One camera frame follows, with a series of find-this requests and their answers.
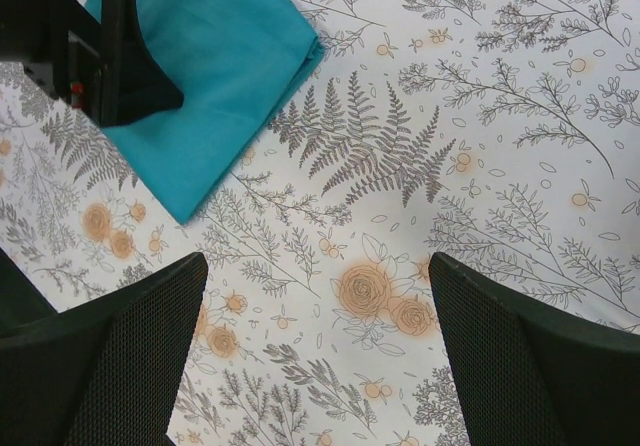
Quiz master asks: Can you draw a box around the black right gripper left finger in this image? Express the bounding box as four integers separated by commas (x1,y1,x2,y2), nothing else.
1,252,208,445

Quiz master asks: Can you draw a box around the teal t shirt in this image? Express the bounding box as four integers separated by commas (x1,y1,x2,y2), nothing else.
105,0,325,224

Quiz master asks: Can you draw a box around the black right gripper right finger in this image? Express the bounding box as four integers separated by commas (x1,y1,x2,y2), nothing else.
429,252,639,445

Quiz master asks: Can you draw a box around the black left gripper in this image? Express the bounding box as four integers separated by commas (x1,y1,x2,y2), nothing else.
1,0,184,128

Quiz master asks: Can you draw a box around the floral patterned table mat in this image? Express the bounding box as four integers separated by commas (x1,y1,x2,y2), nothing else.
1,0,639,445

